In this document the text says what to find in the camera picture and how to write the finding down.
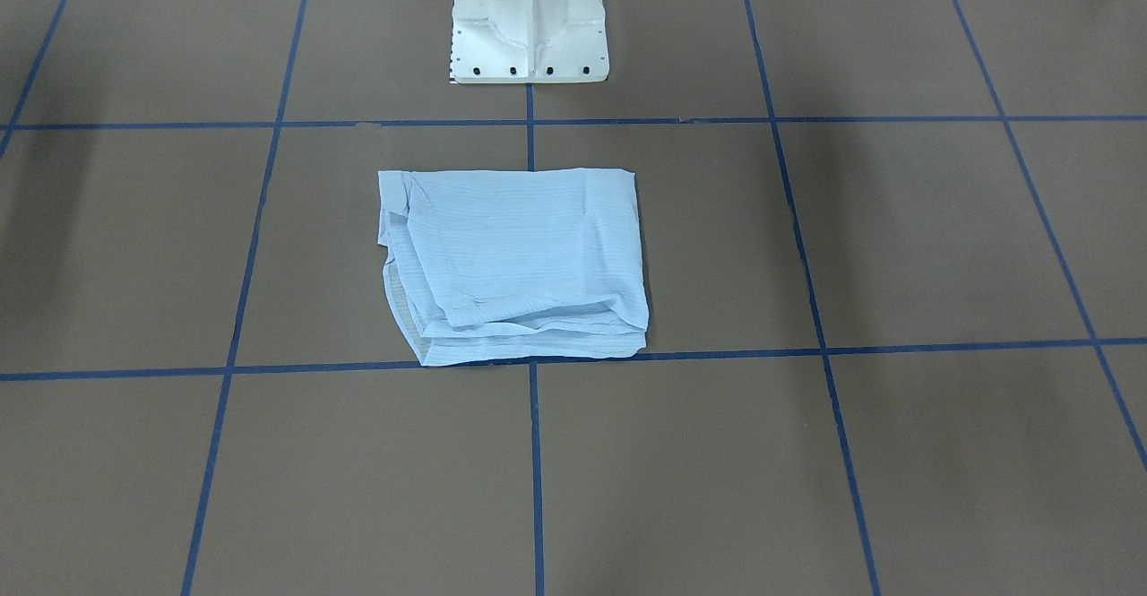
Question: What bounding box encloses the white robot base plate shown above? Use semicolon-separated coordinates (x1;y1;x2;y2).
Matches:
448;0;610;84

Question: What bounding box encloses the light blue button shirt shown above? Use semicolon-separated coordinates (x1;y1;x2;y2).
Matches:
377;168;649;367

